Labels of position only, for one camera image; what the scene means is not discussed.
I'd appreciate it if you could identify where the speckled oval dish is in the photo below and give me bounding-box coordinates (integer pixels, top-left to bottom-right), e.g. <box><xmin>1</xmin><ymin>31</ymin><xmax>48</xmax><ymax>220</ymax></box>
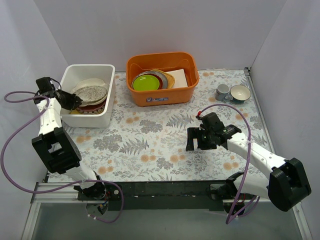
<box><xmin>74</xmin><ymin>85</ymin><xmax>108</xmax><ymax>103</ymax></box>

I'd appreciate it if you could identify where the cream divided plate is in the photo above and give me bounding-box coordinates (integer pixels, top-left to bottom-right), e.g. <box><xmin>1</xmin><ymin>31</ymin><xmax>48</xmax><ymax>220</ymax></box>
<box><xmin>71</xmin><ymin>78</ymin><xmax>110</xmax><ymax>107</ymax></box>

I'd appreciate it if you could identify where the pink polka dot plate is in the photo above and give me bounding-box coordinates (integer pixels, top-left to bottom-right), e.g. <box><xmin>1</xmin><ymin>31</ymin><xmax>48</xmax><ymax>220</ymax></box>
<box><xmin>76</xmin><ymin>105</ymin><xmax>105</xmax><ymax>115</ymax></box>

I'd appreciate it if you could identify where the yellow bamboo mat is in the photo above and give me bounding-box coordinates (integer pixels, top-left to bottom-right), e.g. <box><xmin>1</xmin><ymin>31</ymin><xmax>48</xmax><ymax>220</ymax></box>
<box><xmin>69</xmin><ymin>109</ymin><xmax>104</xmax><ymax>115</ymax></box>

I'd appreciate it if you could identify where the red round plate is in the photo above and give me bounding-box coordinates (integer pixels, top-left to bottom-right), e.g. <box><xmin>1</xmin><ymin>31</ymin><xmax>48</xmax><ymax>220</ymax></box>
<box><xmin>78</xmin><ymin>101</ymin><xmax>106</xmax><ymax>111</ymax></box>

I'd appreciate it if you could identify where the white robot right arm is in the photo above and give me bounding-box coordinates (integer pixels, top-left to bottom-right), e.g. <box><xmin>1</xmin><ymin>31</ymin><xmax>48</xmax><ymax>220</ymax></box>
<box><xmin>185</xmin><ymin>112</ymin><xmax>312</xmax><ymax>212</ymax></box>

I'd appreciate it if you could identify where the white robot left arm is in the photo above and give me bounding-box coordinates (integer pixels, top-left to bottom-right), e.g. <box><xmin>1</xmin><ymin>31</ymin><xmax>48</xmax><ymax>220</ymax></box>
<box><xmin>31</xmin><ymin>77</ymin><xmax>107</xmax><ymax>200</ymax></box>

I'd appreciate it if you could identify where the white plastic bin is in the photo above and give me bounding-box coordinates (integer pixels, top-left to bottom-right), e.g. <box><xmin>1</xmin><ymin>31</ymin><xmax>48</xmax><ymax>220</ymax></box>
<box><xmin>60</xmin><ymin>64</ymin><xmax>116</xmax><ymax>128</ymax></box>

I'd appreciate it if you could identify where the orange plastic bin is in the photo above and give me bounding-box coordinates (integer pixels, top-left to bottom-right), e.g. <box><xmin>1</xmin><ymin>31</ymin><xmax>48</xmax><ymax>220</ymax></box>
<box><xmin>126</xmin><ymin>52</ymin><xmax>199</xmax><ymax>107</ymax></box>

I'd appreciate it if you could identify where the small patterned mug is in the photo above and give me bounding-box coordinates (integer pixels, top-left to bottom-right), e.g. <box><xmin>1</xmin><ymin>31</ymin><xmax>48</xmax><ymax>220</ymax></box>
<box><xmin>215</xmin><ymin>83</ymin><xmax>233</xmax><ymax>101</ymax></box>

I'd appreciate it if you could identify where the floral table mat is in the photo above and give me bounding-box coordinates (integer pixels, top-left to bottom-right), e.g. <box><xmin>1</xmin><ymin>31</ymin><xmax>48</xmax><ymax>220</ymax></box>
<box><xmin>65</xmin><ymin>69</ymin><xmax>270</xmax><ymax>182</ymax></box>

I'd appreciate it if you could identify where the green rimmed bowl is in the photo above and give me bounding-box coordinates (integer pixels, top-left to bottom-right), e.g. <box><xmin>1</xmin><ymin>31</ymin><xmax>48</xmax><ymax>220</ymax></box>
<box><xmin>230</xmin><ymin>85</ymin><xmax>251</xmax><ymax>104</ymax></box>

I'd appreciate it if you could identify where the white square plate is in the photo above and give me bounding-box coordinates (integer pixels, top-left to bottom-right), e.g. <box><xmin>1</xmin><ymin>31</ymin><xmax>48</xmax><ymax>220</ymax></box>
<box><xmin>167</xmin><ymin>68</ymin><xmax>188</xmax><ymax>89</ymax></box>

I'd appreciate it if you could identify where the yellow woven basket plate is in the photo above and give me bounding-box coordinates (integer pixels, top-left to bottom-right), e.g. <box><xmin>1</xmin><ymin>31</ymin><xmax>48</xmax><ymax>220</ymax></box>
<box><xmin>152</xmin><ymin>69</ymin><xmax>176</xmax><ymax>89</ymax></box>

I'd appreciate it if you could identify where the grey rimmed plate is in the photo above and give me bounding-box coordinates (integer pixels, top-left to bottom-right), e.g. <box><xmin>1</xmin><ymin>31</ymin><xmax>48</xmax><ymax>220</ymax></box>
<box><xmin>131</xmin><ymin>69</ymin><xmax>168</xmax><ymax>92</ymax></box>

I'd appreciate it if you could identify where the lime green plate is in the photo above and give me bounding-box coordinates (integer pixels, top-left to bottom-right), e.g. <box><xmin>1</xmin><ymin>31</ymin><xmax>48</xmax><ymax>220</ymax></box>
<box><xmin>132</xmin><ymin>74</ymin><xmax>160</xmax><ymax>92</ymax></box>

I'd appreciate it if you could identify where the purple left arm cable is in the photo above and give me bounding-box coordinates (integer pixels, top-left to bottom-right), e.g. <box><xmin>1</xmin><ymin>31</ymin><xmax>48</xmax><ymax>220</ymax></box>
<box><xmin>0</xmin><ymin>90</ymin><xmax>125</xmax><ymax>224</ymax></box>

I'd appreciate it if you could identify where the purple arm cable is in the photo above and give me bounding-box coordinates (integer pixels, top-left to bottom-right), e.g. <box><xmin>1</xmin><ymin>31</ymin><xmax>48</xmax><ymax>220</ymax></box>
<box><xmin>196</xmin><ymin>103</ymin><xmax>261</xmax><ymax>225</ymax></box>
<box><xmin>0</xmin><ymin>90</ymin><xmax>125</xmax><ymax>224</ymax></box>

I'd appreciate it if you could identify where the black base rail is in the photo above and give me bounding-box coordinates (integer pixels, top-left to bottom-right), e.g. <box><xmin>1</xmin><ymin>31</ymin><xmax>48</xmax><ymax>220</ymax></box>
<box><xmin>77</xmin><ymin>181</ymin><xmax>257</xmax><ymax>216</ymax></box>

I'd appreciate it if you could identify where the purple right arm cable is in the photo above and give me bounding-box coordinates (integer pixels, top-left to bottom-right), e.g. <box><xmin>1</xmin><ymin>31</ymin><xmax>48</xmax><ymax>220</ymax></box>
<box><xmin>196</xmin><ymin>103</ymin><xmax>261</xmax><ymax>225</ymax></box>

